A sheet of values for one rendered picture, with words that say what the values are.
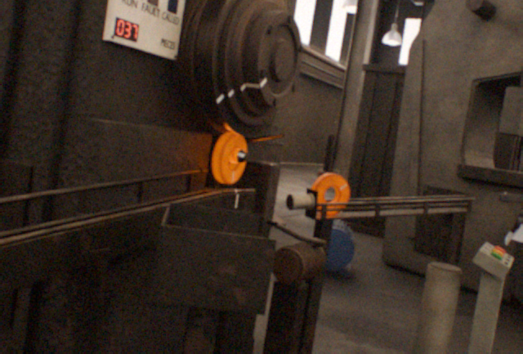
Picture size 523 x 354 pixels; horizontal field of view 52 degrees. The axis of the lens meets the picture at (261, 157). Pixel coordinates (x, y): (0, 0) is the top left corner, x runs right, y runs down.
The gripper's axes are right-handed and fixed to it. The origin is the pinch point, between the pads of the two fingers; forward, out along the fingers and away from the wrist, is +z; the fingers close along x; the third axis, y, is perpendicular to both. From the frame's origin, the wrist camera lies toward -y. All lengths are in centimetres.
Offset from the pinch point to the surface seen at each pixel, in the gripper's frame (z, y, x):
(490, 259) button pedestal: 7.7, -0.8, -4.5
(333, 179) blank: 11, -60, -12
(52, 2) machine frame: -9, -115, -109
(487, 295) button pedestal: 20.4, 4.4, 2.5
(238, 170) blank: 15, -74, -57
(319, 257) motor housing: 35, -47, -23
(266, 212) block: 27, -67, -40
